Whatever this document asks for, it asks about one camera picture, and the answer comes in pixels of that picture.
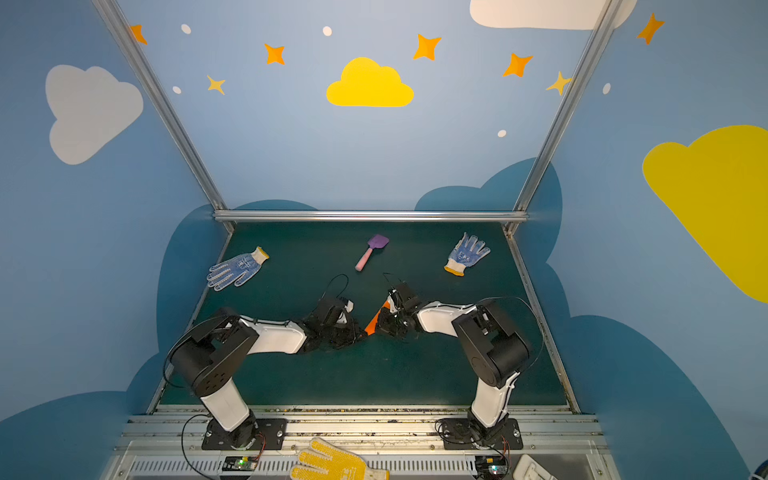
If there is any orange square paper sheet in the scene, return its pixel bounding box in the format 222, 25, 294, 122
365, 302, 391, 336

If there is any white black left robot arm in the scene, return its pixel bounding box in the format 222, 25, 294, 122
169, 297, 367, 451

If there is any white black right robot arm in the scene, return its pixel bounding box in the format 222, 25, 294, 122
365, 283, 531, 450

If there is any purple pink toy spatula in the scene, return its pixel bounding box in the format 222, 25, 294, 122
355, 234, 389, 272

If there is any blue dotted glove left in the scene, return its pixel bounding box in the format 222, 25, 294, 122
206, 247, 270, 291

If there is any blue dotted glove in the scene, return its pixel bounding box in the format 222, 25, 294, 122
206, 247, 270, 291
444, 233, 491, 277

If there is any blue dotted glove right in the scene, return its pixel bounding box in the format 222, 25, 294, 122
444, 233, 491, 277

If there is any yellow dotted glove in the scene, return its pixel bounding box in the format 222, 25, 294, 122
289, 437, 390, 480

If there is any left green circuit board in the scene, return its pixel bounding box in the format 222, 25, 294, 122
222, 456, 260, 472

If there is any green circuit board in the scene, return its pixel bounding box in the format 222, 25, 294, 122
222, 456, 260, 472
474, 456, 509, 480

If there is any right green circuit board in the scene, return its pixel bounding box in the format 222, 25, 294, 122
474, 456, 509, 480

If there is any white object bottom right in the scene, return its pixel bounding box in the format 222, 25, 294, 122
512, 454, 557, 480

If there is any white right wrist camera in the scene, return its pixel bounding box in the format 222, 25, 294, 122
385, 289, 402, 314

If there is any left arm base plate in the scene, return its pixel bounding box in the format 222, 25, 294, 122
201, 418, 287, 451

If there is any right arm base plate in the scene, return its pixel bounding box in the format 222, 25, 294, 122
435, 417, 524, 451

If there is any left aluminium frame post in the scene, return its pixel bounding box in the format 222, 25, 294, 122
92, 0, 228, 213

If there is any aluminium frame post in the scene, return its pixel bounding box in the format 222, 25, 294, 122
504, 0, 623, 240
92, 0, 228, 213

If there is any aluminium front rail base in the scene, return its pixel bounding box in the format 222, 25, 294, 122
102, 405, 620, 479

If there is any right aluminium frame post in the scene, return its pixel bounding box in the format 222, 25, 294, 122
504, 0, 623, 240

